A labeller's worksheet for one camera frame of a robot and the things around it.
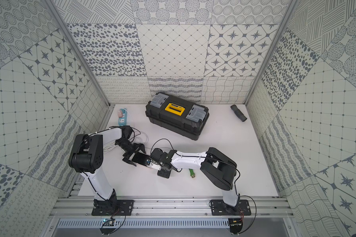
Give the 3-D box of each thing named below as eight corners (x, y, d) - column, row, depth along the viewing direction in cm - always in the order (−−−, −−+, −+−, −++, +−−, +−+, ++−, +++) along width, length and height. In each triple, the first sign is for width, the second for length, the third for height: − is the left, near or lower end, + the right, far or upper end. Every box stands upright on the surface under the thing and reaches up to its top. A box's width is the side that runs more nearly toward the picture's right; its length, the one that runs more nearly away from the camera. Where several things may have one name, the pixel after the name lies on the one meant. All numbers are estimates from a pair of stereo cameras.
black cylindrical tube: (241, 122, 111) (242, 120, 109) (228, 107, 121) (229, 105, 119) (246, 120, 112) (247, 118, 110) (234, 106, 122) (234, 103, 120)
